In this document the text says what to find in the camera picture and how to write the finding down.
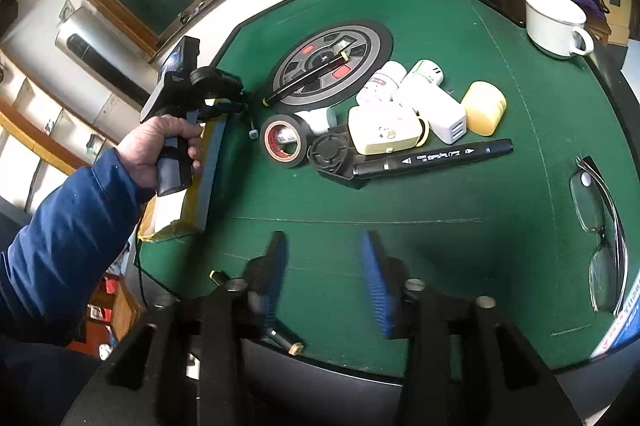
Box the round grey table control panel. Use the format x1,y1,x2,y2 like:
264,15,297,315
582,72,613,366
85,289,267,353
266,20,394,111

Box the wooden stool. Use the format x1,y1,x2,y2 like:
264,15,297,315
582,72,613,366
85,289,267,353
87,275,144,346

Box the black stick with gold ends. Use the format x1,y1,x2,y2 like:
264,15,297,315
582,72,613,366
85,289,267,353
209,269,306,355

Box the small white bottle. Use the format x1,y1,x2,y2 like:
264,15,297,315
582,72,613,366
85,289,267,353
294,107,337,137

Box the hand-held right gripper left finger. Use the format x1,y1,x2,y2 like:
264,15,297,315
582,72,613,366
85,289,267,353
62,231,291,426

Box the person's left hand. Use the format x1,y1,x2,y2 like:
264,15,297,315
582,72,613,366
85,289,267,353
116,115,204,191

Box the black electrical tape roll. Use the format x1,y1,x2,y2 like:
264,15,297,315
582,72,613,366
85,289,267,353
260,113,312,168

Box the eyeglasses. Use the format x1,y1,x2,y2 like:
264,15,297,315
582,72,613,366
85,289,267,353
570,156,629,313

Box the printed paper card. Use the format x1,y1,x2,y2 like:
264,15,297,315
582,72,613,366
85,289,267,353
589,266,640,359

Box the white bottle green label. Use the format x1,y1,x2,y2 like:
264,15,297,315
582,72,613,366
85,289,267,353
405,60,445,89

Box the black marker pen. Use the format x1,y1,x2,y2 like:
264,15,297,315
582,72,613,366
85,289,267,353
352,138,514,179

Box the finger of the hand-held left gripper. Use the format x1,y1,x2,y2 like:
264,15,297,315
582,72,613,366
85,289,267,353
199,98,250,123

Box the black pen with gold clip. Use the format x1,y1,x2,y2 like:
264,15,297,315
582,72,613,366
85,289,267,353
262,50,351,107

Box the white bottle red label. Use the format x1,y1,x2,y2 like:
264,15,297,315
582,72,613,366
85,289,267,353
356,60,408,105

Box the silver water heater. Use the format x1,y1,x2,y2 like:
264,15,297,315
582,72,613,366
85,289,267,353
54,6,162,107

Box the person's left forearm blue sleeve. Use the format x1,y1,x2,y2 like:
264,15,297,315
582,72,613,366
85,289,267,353
0,148,156,348

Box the white wall cabinet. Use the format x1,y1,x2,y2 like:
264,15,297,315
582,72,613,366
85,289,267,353
0,50,121,213

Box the black round lid case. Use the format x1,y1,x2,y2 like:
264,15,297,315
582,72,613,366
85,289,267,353
306,126,369,191

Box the white power adapter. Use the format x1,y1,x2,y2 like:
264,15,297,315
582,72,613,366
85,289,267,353
392,78,467,145

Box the purple cloth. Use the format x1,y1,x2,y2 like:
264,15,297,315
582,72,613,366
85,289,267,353
551,0,612,27

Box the black smartphone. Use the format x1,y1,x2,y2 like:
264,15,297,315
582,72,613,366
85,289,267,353
461,0,529,29

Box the white cup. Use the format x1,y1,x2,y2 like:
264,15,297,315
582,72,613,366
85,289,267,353
524,0,595,60

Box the yellow round jar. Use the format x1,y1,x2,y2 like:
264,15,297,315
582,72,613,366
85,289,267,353
461,80,508,137

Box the cream plastic case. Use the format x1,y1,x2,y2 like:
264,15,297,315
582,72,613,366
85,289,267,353
347,102,430,155

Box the cardboard box with grey foam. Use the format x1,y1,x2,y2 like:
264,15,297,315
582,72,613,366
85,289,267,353
137,113,229,243

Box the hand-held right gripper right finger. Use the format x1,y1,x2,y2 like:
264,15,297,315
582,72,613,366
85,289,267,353
361,231,583,426

